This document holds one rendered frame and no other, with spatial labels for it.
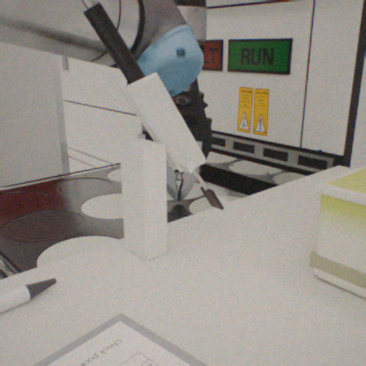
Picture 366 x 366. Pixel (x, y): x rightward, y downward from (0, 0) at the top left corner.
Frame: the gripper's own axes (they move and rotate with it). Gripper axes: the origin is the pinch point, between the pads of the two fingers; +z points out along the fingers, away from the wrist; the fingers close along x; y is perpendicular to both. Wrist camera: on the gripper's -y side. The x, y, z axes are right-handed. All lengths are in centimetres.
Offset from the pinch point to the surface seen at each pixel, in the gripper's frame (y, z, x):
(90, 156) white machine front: 52, 7, 19
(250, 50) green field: 9.0, -19.2, -11.4
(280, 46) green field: 4.7, -19.8, -14.6
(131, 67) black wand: -27.5, -18.6, 5.1
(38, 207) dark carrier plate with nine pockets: 0.7, 1.6, 19.6
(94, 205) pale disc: 0.9, 1.6, 12.0
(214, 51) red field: 15.1, -19.0, -7.0
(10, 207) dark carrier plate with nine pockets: 1.6, 1.7, 23.7
